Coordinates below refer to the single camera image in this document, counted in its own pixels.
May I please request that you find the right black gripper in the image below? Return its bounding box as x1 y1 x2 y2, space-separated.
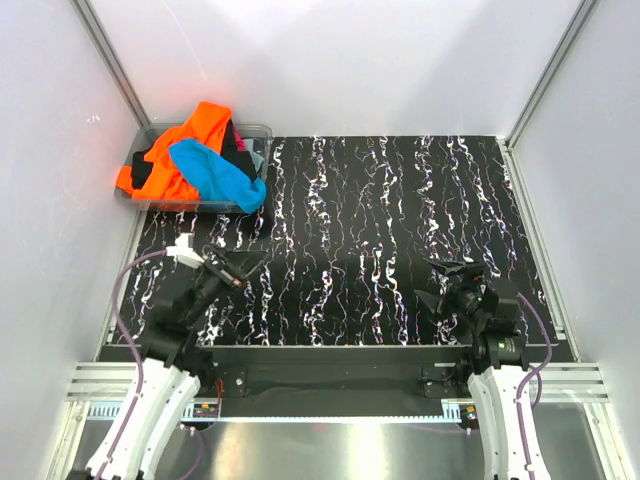
414 257 488 328

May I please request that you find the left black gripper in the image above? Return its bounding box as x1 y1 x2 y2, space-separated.
184 242 269 325

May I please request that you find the blue t shirt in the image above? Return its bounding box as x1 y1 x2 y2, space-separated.
169 138 267 214

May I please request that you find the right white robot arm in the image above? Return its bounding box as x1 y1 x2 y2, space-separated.
416 259 551 479

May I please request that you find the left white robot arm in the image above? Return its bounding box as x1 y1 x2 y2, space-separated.
67 244 266 479

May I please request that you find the grey t shirt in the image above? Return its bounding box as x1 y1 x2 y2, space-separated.
249 150 264 174

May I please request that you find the orange t shirt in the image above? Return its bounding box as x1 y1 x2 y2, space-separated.
115 101 232 201

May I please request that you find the magenta t shirt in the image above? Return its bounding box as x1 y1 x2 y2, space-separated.
234 131 246 151

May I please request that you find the clear plastic bin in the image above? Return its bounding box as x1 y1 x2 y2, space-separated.
114 123 273 214

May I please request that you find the black t shirt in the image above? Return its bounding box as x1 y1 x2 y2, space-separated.
121 120 258 190

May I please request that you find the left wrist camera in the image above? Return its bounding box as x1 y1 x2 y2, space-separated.
166 233 205 269

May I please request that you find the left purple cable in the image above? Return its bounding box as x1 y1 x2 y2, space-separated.
97 249 174 476

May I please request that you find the aluminium frame rail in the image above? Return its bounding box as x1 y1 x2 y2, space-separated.
66 362 137 401

